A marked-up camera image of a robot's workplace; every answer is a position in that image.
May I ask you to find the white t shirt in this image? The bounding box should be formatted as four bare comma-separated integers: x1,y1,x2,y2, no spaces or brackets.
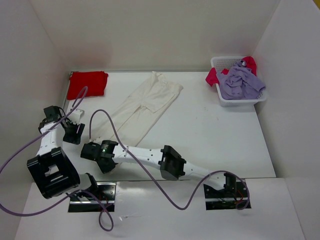
108,70,184,147

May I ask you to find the red t shirt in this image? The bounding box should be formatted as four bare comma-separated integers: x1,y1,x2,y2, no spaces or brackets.
66,71,109,101

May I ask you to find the lavender t shirt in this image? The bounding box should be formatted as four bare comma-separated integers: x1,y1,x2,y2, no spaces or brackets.
216,60,266,101

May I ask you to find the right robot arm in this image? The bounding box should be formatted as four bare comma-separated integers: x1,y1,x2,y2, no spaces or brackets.
80,140,237,198

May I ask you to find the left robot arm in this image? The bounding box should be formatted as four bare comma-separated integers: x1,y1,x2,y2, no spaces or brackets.
26,106,100,200

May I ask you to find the pink t shirt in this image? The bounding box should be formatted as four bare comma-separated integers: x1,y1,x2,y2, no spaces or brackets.
205,56,258,87

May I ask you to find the white laundry basket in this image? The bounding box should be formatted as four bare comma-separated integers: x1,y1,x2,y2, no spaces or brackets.
205,56,267,107

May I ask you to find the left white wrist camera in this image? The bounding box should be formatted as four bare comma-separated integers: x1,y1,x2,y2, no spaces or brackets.
68,108,85,125

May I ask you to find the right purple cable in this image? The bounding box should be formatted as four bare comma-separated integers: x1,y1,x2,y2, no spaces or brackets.
88,108,252,211

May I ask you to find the purple cable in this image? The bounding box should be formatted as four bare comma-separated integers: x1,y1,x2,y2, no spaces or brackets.
88,108,252,211
0,85,116,232

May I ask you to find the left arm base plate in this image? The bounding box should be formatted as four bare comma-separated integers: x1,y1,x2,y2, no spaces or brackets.
68,181,117,213

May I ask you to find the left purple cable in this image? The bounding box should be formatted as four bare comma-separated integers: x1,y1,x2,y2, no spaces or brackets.
0,85,116,232

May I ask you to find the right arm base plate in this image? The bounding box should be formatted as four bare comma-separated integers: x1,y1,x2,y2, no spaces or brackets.
203,181,251,211

